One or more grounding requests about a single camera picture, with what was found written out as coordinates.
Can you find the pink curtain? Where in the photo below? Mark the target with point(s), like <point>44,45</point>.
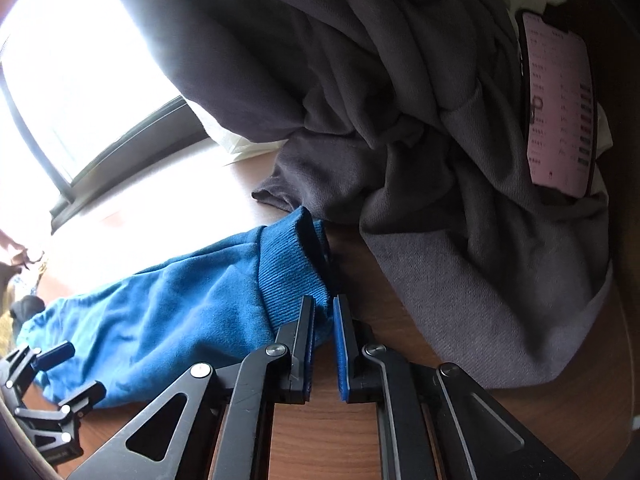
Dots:
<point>10,241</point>

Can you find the blue pants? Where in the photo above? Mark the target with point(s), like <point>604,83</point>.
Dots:
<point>175,300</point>

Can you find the dark window frame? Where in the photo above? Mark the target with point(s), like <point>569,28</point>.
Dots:
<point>125,127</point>

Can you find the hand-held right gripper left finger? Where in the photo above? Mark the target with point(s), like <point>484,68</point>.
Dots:
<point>300,345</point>

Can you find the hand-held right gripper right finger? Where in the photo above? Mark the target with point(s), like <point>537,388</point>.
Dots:
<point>342,355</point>

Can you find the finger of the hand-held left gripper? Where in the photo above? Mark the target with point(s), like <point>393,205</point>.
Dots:
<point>55,354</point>
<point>80,397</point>

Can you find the grey curtain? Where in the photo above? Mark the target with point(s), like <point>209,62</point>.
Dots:
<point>400,110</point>

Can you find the black folded clothing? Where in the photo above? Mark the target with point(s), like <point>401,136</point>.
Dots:
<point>27,310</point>

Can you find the smartphone with lit screen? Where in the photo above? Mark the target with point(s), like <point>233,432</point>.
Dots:
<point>555,100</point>

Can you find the yellow woven fringed blanket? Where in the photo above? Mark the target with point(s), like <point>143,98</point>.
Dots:
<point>4,330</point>

